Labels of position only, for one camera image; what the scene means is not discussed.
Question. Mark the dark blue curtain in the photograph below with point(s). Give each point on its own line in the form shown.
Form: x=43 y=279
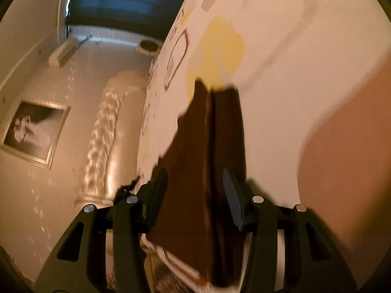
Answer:
x=122 y=3

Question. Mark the white air conditioner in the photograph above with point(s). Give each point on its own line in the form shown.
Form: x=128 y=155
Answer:
x=62 y=52

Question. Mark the bed with patterned sheet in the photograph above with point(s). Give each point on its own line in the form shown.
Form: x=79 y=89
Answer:
x=305 y=97

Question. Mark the cream tufted headboard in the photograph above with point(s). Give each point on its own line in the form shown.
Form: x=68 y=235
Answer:
x=100 y=143

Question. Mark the small round fan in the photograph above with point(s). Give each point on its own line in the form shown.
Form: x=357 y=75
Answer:
x=149 y=45

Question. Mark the framed wall picture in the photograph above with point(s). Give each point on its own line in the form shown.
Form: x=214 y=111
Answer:
x=33 y=134

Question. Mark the brown plaid sweater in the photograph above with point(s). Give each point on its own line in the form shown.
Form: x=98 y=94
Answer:
x=195 y=158

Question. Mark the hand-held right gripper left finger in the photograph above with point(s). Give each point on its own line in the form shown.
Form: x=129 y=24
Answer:
x=158 y=190

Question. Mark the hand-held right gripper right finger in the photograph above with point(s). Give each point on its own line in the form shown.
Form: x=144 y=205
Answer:
x=230 y=195

